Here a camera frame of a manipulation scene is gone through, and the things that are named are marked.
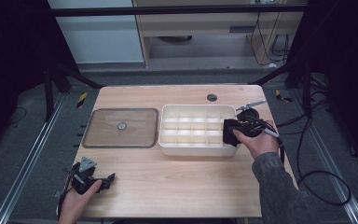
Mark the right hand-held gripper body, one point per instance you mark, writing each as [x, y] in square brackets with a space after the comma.
[250, 124]

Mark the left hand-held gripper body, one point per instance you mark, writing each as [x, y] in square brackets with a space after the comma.
[82, 180]

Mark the black sock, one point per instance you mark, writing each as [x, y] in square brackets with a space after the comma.
[230, 133]

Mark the white divided storage box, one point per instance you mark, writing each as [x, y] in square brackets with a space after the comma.
[195, 130]

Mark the person's right hand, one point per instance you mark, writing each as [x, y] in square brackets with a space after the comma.
[261, 144]

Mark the person's left hand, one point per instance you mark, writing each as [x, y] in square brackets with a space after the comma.
[76, 203]

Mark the yellow black striped tape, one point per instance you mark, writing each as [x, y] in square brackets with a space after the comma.
[81, 100]
[281, 96]

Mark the transparent box lid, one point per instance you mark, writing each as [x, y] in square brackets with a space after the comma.
[136, 133]

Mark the black metal stand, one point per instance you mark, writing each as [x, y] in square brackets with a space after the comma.
[48, 93]
[306, 90]

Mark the dark curtain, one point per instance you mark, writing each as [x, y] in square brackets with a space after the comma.
[12, 62]
[348, 68]

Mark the white cabinet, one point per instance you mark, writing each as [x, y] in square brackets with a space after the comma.
[99, 37]

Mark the aluminium floor rail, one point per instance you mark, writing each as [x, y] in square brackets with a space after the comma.
[28, 155]
[329, 155]

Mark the black horizontal frame bar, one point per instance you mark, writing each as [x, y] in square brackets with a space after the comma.
[177, 11]

